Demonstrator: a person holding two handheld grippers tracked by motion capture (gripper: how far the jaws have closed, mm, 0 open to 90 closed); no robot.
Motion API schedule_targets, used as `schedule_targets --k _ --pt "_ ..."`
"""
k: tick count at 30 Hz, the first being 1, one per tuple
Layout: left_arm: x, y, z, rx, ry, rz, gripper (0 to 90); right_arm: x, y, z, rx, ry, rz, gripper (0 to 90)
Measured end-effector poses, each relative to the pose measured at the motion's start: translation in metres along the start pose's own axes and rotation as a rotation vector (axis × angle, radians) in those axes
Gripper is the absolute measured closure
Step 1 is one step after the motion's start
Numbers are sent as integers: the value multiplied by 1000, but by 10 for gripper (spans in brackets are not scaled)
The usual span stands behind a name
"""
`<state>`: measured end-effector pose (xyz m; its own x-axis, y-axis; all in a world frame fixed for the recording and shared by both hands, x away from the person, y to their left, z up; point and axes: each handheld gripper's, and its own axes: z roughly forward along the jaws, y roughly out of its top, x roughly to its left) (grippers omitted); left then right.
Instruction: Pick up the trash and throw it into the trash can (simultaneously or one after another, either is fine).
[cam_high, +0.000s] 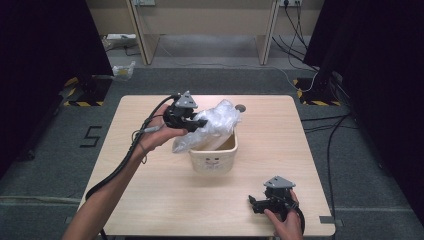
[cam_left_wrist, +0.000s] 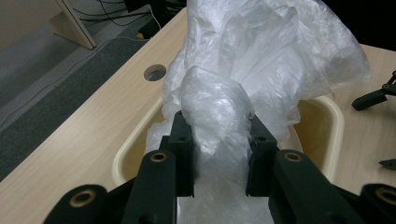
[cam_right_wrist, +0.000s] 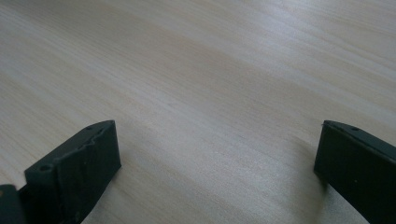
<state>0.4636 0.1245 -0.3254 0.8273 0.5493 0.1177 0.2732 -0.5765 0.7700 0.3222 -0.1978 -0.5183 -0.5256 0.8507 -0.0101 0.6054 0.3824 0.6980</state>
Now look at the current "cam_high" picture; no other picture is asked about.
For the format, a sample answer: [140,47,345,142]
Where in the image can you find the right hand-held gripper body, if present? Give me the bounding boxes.
[262,175,297,216]

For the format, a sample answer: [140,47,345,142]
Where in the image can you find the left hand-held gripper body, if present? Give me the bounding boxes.
[162,90,201,130]

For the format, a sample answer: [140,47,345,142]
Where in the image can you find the clear plastic bag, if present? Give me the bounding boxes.
[111,60,137,82]
[171,98,242,154]

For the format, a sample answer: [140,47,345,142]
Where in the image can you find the cream waste bin with face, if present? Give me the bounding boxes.
[188,130,239,176]

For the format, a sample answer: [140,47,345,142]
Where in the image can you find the person's left hand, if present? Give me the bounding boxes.
[138,104,190,155]

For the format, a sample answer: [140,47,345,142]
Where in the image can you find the person's right hand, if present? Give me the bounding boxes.
[263,189,305,240]

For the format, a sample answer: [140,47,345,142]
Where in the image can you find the clear plastic bag on floor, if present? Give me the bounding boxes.
[111,60,137,82]

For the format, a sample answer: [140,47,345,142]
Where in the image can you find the light wooden desk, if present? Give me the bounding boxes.
[124,0,282,67]

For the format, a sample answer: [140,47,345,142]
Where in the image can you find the black stand base with stripes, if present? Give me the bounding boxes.
[63,75,114,108]
[293,77,343,107]

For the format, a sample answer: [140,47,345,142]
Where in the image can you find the white power strip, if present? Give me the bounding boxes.
[105,33,138,42]

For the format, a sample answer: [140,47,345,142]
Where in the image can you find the black curtain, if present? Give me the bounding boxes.
[303,0,424,228]
[0,0,114,181]

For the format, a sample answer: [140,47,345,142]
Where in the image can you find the thin grey cable with plug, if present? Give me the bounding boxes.
[131,124,166,165]

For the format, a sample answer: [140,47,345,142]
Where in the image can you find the thick black gripper cable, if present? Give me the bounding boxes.
[85,94,178,202]
[294,205,307,235]

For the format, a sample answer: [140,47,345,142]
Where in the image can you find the black floor cable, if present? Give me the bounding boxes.
[299,112,360,219]

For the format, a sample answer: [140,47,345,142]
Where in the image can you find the white floor cable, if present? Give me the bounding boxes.
[159,43,319,94]

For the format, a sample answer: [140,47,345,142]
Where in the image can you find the black hanging cables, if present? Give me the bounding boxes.
[271,3,319,72]

